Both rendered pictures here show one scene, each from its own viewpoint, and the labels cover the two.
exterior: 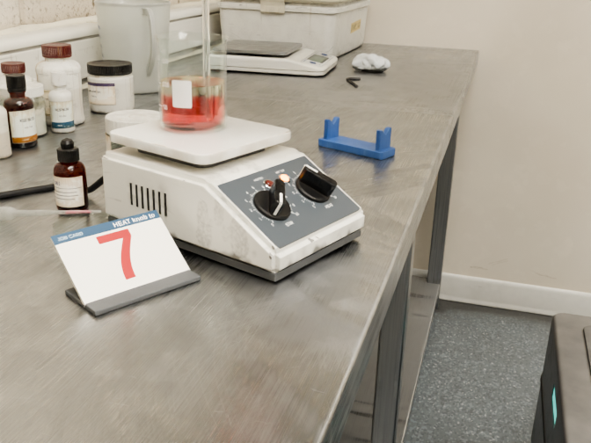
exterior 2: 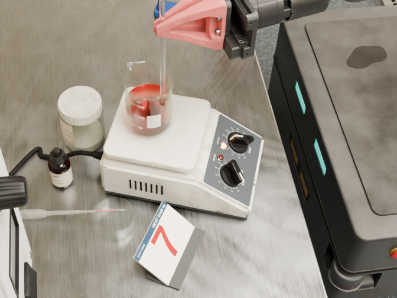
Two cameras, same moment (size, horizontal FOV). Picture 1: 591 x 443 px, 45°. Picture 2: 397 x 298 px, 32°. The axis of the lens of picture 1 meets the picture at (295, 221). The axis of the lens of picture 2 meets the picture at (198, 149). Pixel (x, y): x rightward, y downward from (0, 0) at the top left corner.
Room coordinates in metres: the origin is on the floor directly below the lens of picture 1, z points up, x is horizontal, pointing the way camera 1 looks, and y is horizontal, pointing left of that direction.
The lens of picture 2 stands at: (0.09, 0.30, 1.52)
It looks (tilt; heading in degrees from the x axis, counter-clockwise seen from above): 52 degrees down; 332
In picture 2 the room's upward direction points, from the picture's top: 4 degrees clockwise
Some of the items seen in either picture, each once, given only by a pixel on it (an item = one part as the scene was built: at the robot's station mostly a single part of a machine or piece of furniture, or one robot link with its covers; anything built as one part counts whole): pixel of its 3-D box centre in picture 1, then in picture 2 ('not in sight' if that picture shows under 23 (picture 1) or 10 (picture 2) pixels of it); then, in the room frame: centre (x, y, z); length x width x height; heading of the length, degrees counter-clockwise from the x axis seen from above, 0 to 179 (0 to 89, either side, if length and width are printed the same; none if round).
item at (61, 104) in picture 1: (61, 101); not in sight; (0.95, 0.32, 0.79); 0.03 x 0.03 x 0.08
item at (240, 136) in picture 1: (201, 134); (158, 128); (0.62, 0.09, 0.83); 0.12 x 0.12 x 0.01; 54
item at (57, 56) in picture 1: (59, 83); not in sight; (1.00, 0.34, 0.80); 0.06 x 0.06 x 0.11
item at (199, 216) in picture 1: (223, 187); (177, 152); (0.60, 0.06, 0.79); 0.22 x 0.13 x 0.08; 54
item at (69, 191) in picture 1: (69, 173); (59, 165); (0.65, 0.22, 0.78); 0.03 x 0.03 x 0.07
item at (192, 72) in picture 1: (191, 83); (147, 101); (0.63, 0.10, 0.88); 0.07 x 0.06 x 0.08; 32
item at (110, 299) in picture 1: (127, 258); (170, 244); (0.49, 0.12, 0.77); 0.09 x 0.06 x 0.04; 134
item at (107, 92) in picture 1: (111, 86); not in sight; (1.09, 0.29, 0.79); 0.07 x 0.07 x 0.07
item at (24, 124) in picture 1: (18, 110); not in sight; (0.87, 0.35, 0.79); 0.04 x 0.04 x 0.09
